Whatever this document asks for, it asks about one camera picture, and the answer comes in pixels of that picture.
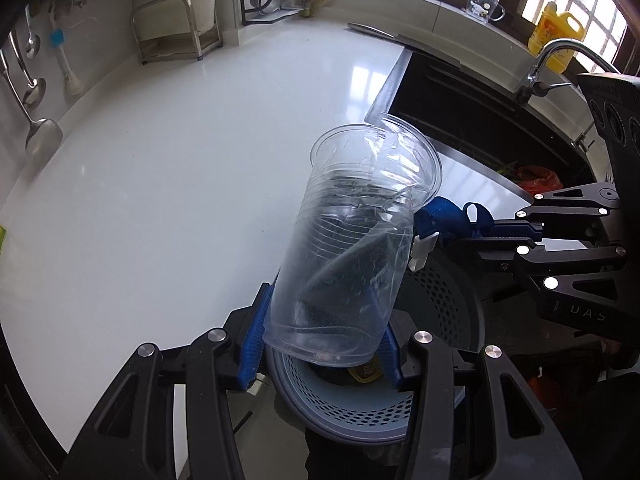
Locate black sink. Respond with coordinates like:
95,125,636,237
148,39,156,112
365,50,612,202

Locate steel ladle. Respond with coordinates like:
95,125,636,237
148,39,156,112
10,25,47,109

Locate hanging metal ladles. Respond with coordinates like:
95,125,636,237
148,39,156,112
0,47,64,158

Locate clear plastic cup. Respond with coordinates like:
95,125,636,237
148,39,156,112
262,121,443,367

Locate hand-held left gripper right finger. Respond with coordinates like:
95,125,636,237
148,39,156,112
380,310,583,480

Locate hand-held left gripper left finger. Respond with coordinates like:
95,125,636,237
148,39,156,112
65,282,276,480

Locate red plastic bag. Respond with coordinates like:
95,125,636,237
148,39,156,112
515,166,562,192

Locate small white plastic piece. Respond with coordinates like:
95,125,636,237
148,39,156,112
409,234,440,271

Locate brown wrapper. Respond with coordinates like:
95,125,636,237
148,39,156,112
350,362,384,384

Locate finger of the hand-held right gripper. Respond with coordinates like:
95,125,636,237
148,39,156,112
414,182,623,249
439,239,629,332

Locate yellow detergent bottle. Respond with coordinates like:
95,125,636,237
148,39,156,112
528,0,586,74

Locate steel smiley spoon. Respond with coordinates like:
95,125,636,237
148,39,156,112
23,5,41,59

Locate steel faucet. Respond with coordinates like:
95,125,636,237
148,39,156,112
515,39,622,106

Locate grey-blue perforated bin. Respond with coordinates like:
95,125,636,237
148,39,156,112
265,255,486,446

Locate blue and white bottle brush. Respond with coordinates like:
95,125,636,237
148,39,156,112
49,7,86,97

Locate clear glass mug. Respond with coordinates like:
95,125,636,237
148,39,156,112
466,0,506,24

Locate steel board rack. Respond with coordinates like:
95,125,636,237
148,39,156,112
131,0,224,65

